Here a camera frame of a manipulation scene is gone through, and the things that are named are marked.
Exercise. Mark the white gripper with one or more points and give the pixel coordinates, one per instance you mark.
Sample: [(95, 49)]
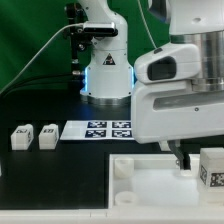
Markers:
[(171, 111)]

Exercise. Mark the white square tabletop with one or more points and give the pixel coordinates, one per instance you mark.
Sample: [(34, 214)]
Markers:
[(156, 180)]

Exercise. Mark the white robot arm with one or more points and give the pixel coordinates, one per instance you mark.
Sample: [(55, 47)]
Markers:
[(109, 76)]

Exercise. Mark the white marker sheet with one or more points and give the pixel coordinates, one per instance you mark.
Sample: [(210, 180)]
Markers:
[(97, 130)]

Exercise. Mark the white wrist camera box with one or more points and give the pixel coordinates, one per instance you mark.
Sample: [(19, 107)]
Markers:
[(168, 63)]

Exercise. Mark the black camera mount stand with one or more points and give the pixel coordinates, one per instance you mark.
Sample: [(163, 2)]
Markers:
[(79, 41)]

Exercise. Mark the black fixed camera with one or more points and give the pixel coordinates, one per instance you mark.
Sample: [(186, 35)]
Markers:
[(100, 29)]

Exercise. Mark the white front table rail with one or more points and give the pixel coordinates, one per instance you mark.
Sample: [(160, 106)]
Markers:
[(118, 216)]

